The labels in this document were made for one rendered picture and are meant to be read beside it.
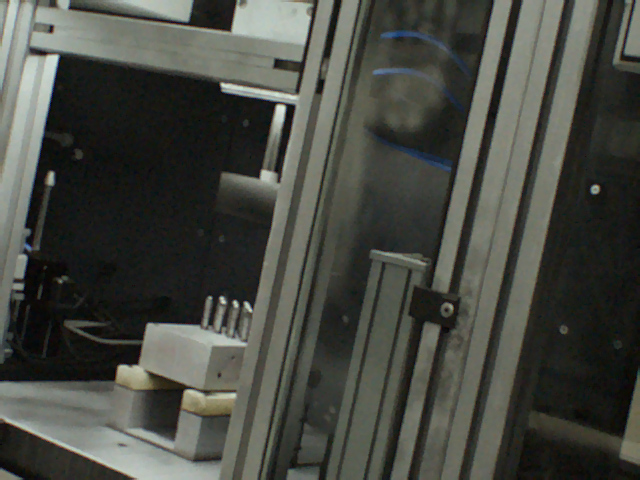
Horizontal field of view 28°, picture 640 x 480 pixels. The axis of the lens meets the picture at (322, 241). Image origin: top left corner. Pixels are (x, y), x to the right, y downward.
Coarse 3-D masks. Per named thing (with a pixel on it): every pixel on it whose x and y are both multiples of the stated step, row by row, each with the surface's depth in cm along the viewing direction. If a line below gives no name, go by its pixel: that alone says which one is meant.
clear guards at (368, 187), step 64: (0, 0) 138; (64, 0) 132; (128, 0) 126; (192, 0) 121; (256, 0) 117; (384, 0) 108; (448, 0) 104; (192, 64) 121; (256, 64) 116; (384, 64) 108; (448, 64) 104; (384, 128) 107; (448, 128) 103; (320, 192) 111; (384, 192) 107; (448, 192) 103; (320, 256) 110; (384, 256) 106; (320, 320) 109; (384, 320) 106; (320, 384) 109; (384, 384) 105; (320, 448) 108; (384, 448) 104
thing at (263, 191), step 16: (288, 112) 140; (272, 128) 140; (288, 128) 141; (272, 144) 140; (272, 160) 140; (224, 176) 141; (240, 176) 140; (272, 176) 140; (224, 192) 141; (240, 192) 139; (256, 192) 138; (272, 192) 137; (224, 208) 141; (240, 208) 139; (256, 208) 138; (272, 208) 137; (272, 224) 137
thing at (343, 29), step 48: (336, 0) 112; (0, 48) 137; (336, 48) 111; (0, 96) 137; (48, 96) 138; (336, 96) 110; (0, 144) 136; (0, 192) 136; (288, 192) 113; (0, 240) 137; (0, 288) 138; (288, 288) 112; (0, 336) 140; (240, 384) 114; (240, 432) 114
